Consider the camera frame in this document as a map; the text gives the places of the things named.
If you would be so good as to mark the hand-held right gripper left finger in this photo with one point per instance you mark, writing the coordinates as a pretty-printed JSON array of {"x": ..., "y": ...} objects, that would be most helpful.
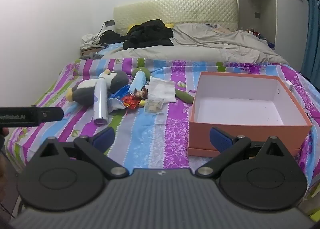
[{"x": 105, "y": 140}]

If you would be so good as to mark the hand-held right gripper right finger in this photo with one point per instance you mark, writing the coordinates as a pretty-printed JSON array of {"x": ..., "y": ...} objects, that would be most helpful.
[{"x": 220, "y": 141}]

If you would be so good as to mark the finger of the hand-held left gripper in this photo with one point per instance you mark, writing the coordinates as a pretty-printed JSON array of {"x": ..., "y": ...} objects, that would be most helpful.
[{"x": 51, "y": 114}]

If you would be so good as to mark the orange cardboard box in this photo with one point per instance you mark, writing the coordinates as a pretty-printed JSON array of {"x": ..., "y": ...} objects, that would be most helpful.
[{"x": 250, "y": 134}]

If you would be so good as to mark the blue snack bag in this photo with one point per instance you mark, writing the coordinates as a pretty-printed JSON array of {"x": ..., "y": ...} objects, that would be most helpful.
[{"x": 116, "y": 104}]

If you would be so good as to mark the small red dress doll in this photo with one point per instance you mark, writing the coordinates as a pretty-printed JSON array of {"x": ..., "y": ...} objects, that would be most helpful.
[{"x": 132, "y": 100}]

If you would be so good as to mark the small clear plastic packet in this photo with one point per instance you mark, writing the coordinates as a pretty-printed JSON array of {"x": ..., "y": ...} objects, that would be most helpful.
[{"x": 153, "y": 106}]

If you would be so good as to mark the blue face mask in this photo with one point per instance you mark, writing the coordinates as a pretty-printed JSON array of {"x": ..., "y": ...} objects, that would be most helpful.
[{"x": 137, "y": 80}]

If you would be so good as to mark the white gauze cloth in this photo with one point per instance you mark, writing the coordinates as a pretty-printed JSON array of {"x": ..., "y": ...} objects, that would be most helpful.
[{"x": 161, "y": 88}]

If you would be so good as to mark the person's left hand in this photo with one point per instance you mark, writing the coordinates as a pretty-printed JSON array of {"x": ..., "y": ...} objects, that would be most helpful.
[{"x": 3, "y": 132}]

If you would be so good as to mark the white spray can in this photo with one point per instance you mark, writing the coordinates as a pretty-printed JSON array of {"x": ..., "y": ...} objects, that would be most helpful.
[{"x": 100, "y": 104}]

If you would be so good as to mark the grey white penguin plush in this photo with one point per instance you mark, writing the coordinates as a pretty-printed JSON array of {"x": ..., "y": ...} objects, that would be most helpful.
[{"x": 85, "y": 91}]

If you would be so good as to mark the striped floral bed sheet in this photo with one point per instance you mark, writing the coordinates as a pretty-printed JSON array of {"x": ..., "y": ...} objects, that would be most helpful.
[{"x": 150, "y": 139}]

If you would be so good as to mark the dark grey cloth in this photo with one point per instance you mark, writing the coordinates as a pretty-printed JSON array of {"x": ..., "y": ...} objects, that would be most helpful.
[{"x": 91, "y": 55}]

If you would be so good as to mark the brown cardboard box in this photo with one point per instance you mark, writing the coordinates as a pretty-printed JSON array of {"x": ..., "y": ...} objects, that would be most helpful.
[{"x": 87, "y": 50}]

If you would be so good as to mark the long green plush toy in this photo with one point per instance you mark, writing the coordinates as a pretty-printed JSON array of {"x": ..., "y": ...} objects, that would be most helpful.
[{"x": 148, "y": 73}]

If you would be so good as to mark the white crumpled cloth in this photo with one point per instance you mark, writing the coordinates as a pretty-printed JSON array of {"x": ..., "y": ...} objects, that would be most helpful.
[{"x": 87, "y": 38}]

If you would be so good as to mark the light blue cloth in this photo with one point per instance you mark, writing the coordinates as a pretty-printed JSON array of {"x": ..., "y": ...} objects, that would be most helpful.
[{"x": 112, "y": 48}]

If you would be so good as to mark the black clothes pile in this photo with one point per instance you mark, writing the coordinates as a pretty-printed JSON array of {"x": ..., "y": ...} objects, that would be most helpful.
[{"x": 110, "y": 36}]

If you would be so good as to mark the grey duvet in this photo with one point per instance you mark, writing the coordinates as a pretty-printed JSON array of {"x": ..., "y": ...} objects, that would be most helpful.
[{"x": 212, "y": 43}]

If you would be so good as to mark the group of cosmetic bottles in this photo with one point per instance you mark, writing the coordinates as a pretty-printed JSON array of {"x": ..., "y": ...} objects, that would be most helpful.
[{"x": 255, "y": 32}]

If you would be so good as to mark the black jacket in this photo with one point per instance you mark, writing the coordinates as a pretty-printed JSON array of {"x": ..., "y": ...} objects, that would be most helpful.
[{"x": 147, "y": 33}]

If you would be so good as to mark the yellow pillow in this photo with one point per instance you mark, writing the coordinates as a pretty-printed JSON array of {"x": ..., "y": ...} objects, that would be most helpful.
[{"x": 169, "y": 25}]

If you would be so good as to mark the blue curtain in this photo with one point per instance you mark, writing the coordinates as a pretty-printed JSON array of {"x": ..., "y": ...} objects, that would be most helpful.
[{"x": 312, "y": 43}]

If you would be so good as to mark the grey wardrobe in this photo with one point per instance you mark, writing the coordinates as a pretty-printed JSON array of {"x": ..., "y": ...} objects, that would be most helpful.
[{"x": 285, "y": 18}]

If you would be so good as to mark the cream quilted headboard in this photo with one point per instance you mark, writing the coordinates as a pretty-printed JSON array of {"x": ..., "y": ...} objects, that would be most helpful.
[{"x": 175, "y": 10}]

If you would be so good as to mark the dark wall switch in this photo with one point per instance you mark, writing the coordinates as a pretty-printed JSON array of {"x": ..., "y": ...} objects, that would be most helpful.
[{"x": 257, "y": 14}]

